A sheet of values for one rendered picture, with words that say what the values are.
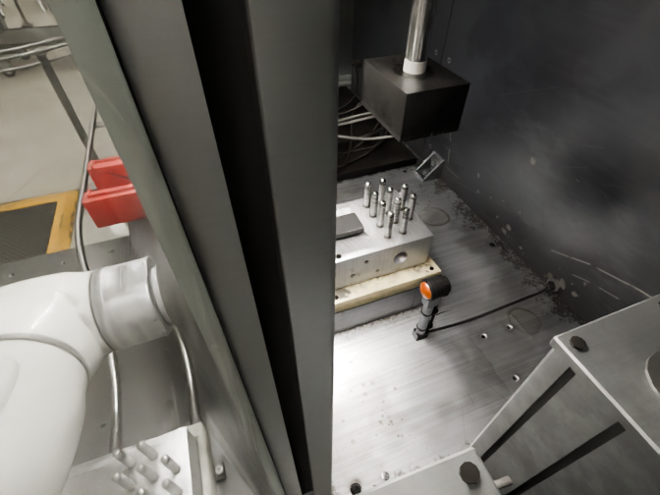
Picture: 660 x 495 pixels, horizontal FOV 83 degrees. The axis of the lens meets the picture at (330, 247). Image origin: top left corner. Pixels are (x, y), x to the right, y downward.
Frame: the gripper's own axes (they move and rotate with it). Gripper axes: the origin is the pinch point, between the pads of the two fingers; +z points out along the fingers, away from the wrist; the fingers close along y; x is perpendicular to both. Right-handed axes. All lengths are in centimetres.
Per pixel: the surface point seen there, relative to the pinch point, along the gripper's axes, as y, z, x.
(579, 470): 9.0, 3.2, -29.8
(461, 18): 16.4, 29.8, 23.3
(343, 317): -6.1, -1.5, -6.4
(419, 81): 19.9, 7.1, -2.2
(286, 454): 8.4, -12.0, -22.8
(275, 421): 13.9, -12.0, -22.8
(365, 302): -4.3, 1.5, -6.4
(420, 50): 21.8, 7.6, -0.8
